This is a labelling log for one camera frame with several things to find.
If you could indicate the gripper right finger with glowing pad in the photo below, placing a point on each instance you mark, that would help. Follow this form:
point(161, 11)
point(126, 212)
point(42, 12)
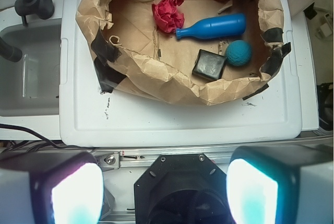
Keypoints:
point(281, 184)

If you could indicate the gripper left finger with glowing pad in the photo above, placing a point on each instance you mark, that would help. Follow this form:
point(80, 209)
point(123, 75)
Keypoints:
point(50, 187)

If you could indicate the red paper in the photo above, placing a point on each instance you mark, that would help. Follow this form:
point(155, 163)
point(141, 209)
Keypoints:
point(166, 15)

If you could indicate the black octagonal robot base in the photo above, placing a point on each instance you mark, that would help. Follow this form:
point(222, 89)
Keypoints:
point(186, 188)

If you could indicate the grey sink basin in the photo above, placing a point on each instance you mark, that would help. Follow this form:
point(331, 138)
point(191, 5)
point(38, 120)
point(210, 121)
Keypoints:
point(30, 87)

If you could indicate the black square pouch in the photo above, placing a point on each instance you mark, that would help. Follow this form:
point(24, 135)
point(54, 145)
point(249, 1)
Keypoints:
point(209, 65)

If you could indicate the blue textured ball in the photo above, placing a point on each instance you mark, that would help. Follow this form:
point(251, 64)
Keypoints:
point(238, 53)

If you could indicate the brown paper bag tray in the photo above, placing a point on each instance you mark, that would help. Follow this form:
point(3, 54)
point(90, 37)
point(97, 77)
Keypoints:
point(184, 52)

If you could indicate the blue plastic bottle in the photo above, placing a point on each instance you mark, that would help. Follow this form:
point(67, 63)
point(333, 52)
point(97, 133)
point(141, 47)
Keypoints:
point(215, 27)

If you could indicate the metal corner bracket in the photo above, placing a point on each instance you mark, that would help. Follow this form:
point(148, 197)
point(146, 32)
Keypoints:
point(110, 161)

